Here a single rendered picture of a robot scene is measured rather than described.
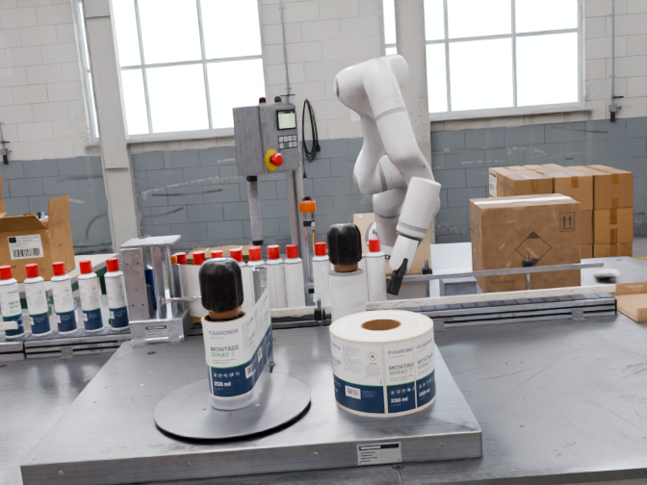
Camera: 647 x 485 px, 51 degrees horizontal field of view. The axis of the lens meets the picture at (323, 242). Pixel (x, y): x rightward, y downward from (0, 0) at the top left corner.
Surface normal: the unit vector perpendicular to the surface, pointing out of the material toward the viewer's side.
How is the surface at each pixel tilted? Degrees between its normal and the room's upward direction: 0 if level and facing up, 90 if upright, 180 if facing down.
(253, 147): 90
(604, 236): 91
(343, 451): 90
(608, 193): 90
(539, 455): 0
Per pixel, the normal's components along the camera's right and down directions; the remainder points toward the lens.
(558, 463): -0.07, -0.98
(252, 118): -0.56, 0.19
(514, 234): -0.07, 0.18
